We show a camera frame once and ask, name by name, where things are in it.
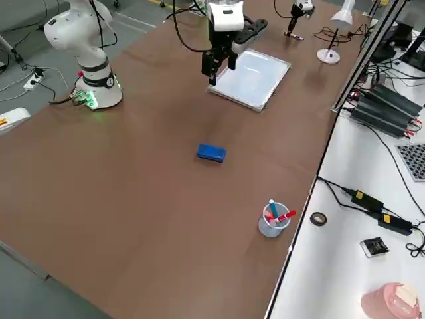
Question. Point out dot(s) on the black power adapter yellow label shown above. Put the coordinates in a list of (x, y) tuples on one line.
[(368, 200), (396, 224)]

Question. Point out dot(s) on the perforated grid plate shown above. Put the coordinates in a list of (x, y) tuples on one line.
[(413, 163)]

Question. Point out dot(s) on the aluminium frame rail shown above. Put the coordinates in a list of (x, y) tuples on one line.
[(358, 68)]

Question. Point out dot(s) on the black finned power supply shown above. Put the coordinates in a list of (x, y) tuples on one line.
[(378, 114), (398, 98)]

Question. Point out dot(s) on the white floor power strip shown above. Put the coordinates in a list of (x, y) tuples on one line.
[(32, 83)]

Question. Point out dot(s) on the small red-lit circuit board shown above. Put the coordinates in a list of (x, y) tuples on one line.
[(354, 95)]

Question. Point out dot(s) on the white cart orange label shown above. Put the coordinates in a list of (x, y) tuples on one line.
[(15, 119)]

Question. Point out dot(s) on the clear plastic pen cup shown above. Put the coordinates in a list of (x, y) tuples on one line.
[(270, 229)]

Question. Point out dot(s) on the silver framed whiteboard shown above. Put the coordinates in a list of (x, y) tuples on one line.
[(255, 79)]

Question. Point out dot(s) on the blue marker white cap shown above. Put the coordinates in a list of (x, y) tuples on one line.
[(274, 209)]

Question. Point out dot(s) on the small black circuit module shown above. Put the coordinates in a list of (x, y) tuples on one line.
[(375, 247)]

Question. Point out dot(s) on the red marker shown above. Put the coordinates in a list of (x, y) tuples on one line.
[(287, 216)]

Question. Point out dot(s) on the blue whiteboard eraser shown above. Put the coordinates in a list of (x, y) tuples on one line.
[(210, 152)]

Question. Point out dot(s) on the black tape roll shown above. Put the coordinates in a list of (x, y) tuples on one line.
[(311, 219)]

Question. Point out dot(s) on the pink marker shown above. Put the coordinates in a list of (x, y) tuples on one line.
[(273, 220)]

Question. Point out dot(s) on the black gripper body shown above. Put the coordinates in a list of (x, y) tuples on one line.
[(297, 11), (224, 42)]

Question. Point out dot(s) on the pink tissue roll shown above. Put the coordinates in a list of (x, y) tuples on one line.
[(378, 302)]

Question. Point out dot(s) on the white desk lamp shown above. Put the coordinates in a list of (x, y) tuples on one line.
[(328, 56)]

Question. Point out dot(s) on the white and blue whiteboard marker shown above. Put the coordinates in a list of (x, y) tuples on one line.
[(297, 36)]

